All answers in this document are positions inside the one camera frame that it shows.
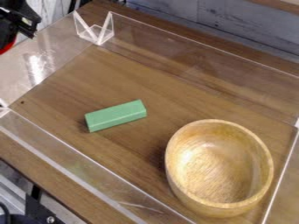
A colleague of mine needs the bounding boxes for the clear acrylic tray walls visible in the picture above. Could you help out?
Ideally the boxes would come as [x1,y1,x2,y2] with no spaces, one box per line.
[0,11,299,224]

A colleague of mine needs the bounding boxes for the red fuzzy ball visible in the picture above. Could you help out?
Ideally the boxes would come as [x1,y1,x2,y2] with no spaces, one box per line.
[0,33,17,55]

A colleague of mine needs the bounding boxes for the green rectangular block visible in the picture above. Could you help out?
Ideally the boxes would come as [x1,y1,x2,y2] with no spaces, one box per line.
[85,100,147,132]

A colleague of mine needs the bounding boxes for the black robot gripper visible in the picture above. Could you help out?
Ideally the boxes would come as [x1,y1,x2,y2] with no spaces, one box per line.
[0,0,43,50]

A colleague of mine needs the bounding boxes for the black metal bracket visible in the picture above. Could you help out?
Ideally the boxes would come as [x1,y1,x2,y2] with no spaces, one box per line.
[25,195,66,224]

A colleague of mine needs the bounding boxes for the black cable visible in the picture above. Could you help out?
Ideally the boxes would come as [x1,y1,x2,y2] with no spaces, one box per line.
[0,202,13,224]

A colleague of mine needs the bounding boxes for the wooden bowl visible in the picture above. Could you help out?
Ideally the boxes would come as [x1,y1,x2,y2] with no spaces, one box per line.
[165,119,275,218]

